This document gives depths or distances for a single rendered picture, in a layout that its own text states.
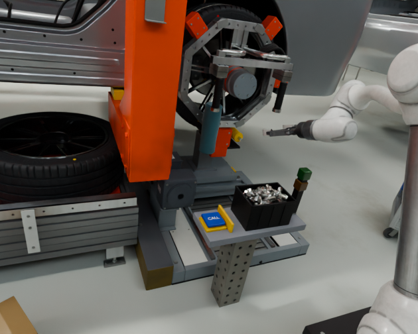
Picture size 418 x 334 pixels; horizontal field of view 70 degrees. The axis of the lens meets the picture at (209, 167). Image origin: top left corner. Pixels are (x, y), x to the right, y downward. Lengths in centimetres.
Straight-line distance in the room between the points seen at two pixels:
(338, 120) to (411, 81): 57
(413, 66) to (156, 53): 70
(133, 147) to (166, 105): 20
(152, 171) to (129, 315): 61
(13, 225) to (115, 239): 40
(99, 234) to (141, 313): 38
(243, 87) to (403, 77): 88
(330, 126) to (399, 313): 70
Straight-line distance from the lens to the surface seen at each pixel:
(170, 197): 148
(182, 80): 152
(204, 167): 195
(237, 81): 147
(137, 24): 101
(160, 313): 142
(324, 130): 127
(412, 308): 83
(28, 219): 136
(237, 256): 129
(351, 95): 132
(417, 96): 73
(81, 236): 143
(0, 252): 148
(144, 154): 115
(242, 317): 147
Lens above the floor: 116
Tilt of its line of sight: 28 degrees down
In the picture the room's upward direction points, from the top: 10 degrees clockwise
